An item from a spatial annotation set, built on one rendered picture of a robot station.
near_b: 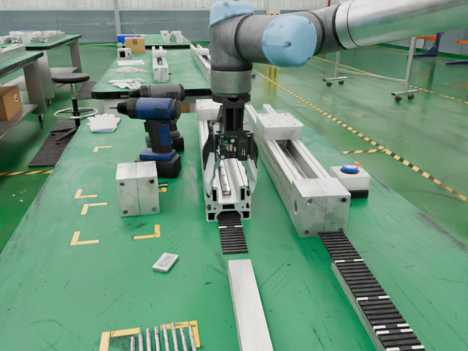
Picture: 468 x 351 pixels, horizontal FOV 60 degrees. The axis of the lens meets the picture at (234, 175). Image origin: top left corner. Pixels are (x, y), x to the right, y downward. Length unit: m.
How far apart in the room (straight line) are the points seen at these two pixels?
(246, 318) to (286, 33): 0.41
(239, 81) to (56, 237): 0.50
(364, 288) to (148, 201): 0.51
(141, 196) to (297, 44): 0.51
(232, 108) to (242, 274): 0.28
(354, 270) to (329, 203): 0.17
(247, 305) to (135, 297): 0.19
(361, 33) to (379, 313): 0.42
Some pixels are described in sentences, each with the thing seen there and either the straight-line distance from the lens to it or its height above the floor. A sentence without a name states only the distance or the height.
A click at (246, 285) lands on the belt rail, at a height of 0.81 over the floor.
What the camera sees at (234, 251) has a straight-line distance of 0.81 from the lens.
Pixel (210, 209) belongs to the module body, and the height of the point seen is 0.81.
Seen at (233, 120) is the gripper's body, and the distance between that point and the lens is 0.72.
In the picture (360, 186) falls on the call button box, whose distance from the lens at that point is 1.06.
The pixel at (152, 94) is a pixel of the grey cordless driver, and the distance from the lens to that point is 1.32.
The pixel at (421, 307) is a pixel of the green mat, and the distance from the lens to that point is 0.75.
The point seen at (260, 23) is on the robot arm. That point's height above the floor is 1.20.
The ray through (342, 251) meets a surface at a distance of 0.78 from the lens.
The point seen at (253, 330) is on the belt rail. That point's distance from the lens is 0.61.
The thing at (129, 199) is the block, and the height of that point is 0.82.
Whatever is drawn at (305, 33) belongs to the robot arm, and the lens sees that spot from 0.65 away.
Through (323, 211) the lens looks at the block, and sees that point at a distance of 0.86.
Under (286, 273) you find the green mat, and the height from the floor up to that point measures 0.78.
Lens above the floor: 1.22
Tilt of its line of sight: 22 degrees down
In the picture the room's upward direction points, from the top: straight up
